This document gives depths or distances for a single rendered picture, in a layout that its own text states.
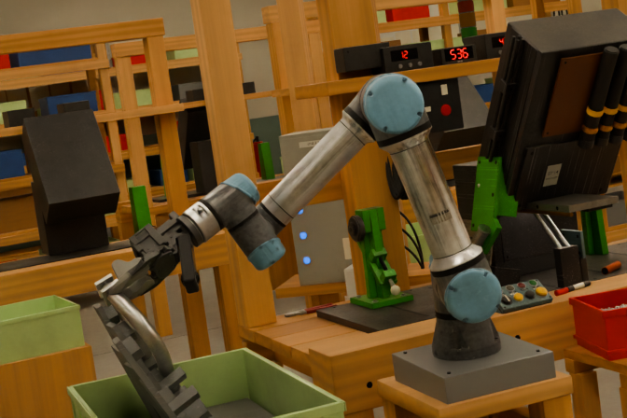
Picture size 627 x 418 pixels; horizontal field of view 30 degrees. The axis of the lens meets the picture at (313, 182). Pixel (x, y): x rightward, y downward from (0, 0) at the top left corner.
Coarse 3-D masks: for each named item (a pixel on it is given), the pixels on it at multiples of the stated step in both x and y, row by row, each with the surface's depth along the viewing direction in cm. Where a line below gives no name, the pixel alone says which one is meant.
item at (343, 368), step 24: (600, 288) 309; (528, 312) 297; (552, 312) 299; (360, 336) 293; (384, 336) 289; (408, 336) 285; (432, 336) 286; (528, 336) 297; (552, 336) 300; (312, 360) 287; (336, 360) 276; (360, 360) 279; (384, 360) 281; (336, 384) 277; (360, 384) 279; (360, 408) 279
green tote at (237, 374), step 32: (224, 352) 269; (96, 384) 258; (128, 384) 260; (192, 384) 265; (224, 384) 268; (256, 384) 263; (288, 384) 240; (96, 416) 227; (128, 416) 260; (288, 416) 209; (320, 416) 211
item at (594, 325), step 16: (624, 288) 295; (576, 304) 290; (592, 304) 294; (608, 304) 295; (624, 304) 295; (576, 320) 292; (592, 320) 281; (608, 320) 274; (624, 320) 274; (576, 336) 293; (592, 336) 283; (608, 336) 274; (624, 336) 275; (592, 352) 284; (608, 352) 274; (624, 352) 274
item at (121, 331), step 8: (112, 328) 223; (120, 328) 225; (128, 328) 225; (120, 336) 224; (128, 336) 224; (128, 368) 237; (144, 368) 226; (136, 376) 235; (152, 376) 226; (144, 392) 240; (152, 400) 238; (160, 416) 242
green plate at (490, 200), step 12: (480, 168) 328; (492, 168) 322; (480, 180) 327; (492, 180) 321; (504, 180) 321; (480, 192) 326; (492, 192) 320; (504, 192) 321; (480, 204) 326; (492, 204) 320; (504, 204) 321; (516, 204) 323; (480, 216) 325; (492, 216) 319; (516, 216) 323
